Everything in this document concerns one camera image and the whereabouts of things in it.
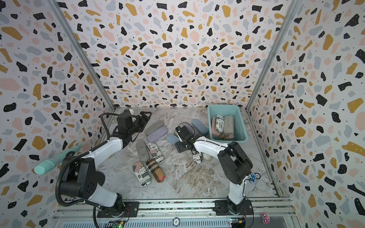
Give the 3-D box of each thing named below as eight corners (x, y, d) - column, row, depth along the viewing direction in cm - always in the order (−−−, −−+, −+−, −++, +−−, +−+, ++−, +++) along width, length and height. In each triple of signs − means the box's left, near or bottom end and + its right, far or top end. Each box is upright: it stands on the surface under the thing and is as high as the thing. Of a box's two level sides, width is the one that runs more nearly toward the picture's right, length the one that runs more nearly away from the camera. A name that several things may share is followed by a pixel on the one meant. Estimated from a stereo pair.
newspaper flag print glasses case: (157, 164, 92) (156, 161, 89) (146, 147, 100) (145, 145, 97) (165, 159, 94) (164, 156, 92) (154, 143, 102) (153, 140, 99)
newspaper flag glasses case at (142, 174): (143, 189, 81) (142, 188, 79) (132, 166, 90) (131, 164, 87) (153, 182, 84) (152, 181, 81) (141, 161, 92) (140, 159, 90)
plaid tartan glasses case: (159, 184, 83) (158, 183, 81) (145, 165, 91) (144, 163, 88) (167, 177, 86) (167, 176, 83) (153, 159, 93) (152, 157, 91)
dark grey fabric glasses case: (141, 165, 91) (140, 162, 89) (136, 144, 101) (134, 141, 98) (151, 161, 93) (150, 158, 90) (145, 141, 103) (144, 138, 100)
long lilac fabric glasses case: (149, 143, 101) (148, 141, 99) (146, 139, 104) (145, 136, 101) (169, 131, 108) (168, 129, 106) (165, 127, 111) (165, 125, 108)
